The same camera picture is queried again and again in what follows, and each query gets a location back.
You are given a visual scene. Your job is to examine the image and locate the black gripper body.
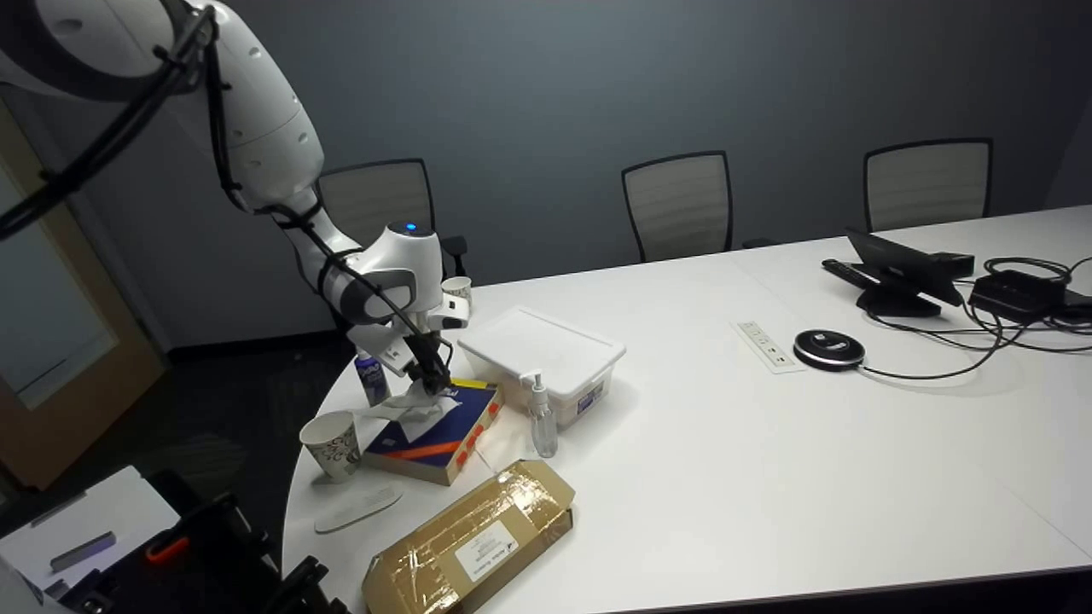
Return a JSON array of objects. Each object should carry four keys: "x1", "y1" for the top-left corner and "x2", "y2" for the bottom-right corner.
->
[{"x1": 385, "y1": 296, "x2": 450, "y2": 373}]

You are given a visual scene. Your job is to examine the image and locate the blue book orange stripe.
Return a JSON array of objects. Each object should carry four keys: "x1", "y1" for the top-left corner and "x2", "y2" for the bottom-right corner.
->
[{"x1": 362, "y1": 379, "x2": 506, "y2": 489}]

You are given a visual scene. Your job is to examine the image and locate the blue bottle white cap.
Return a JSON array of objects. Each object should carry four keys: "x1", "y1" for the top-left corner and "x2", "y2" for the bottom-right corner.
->
[{"x1": 350, "y1": 351, "x2": 394, "y2": 411}]

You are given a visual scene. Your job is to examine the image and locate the patterned paper coffee cup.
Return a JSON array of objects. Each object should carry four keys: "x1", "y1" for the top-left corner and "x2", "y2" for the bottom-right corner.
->
[{"x1": 297, "y1": 405, "x2": 370, "y2": 489}]

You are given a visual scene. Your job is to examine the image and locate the small clear spray bottle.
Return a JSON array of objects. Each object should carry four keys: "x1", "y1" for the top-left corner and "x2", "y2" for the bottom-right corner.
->
[{"x1": 527, "y1": 373, "x2": 562, "y2": 460}]

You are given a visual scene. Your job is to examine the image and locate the mesh back office chair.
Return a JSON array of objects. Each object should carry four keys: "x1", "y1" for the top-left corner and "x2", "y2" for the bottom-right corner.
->
[
  {"x1": 312, "y1": 154, "x2": 471, "y2": 335},
  {"x1": 618, "y1": 146, "x2": 738, "y2": 267},
  {"x1": 860, "y1": 136, "x2": 995, "y2": 235}
]

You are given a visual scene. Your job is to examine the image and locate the white plastic cup lid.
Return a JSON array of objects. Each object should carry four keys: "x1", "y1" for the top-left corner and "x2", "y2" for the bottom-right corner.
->
[{"x1": 310, "y1": 489, "x2": 406, "y2": 541}]

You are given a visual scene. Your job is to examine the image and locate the wooden door glass panel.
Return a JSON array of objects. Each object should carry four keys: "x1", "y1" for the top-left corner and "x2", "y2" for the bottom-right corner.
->
[{"x1": 0, "y1": 105, "x2": 169, "y2": 492}]

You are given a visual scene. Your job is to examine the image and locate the white board sheet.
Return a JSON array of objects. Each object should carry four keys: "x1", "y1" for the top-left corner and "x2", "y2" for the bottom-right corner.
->
[{"x1": 0, "y1": 460, "x2": 184, "y2": 601}]

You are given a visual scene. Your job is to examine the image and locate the grey metal bar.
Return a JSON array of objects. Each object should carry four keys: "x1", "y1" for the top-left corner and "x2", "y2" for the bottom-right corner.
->
[{"x1": 44, "y1": 528, "x2": 118, "y2": 578}]

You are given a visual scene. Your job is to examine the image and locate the round black speaker puck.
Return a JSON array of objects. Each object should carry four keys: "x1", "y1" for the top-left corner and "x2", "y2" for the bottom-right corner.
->
[{"x1": 791, "y1": 323, "x2": 869, "y2": 377}]

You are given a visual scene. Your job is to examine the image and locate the black conference phone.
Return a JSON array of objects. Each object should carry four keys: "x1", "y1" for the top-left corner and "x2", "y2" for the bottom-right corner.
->
[{"x1": 819, "y1": 230, "x2": 978, "y2": 321}]

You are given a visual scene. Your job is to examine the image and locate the black power adapter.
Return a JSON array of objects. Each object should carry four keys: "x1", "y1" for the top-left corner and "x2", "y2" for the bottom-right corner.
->
[{"x1": 970, "y1": 271, "x2": 1071, "y2": 323}]

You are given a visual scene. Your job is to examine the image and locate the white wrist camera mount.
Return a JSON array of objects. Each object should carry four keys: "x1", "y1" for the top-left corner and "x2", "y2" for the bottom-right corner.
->
[{"x1": 343, "y1": 321, "x2": 419, "y2": 379}]

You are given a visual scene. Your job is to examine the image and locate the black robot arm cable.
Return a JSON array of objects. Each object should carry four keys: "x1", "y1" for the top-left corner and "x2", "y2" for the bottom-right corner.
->
[{"x1": 0, "y1": 4, "x2": 343, "y2": 319}]

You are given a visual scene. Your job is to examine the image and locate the black cable bundle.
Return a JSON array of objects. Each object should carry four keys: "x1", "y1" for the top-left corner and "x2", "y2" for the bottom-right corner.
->
[{"x1": 848, "y1": 252, "x2": 1092, "y2": 385}]

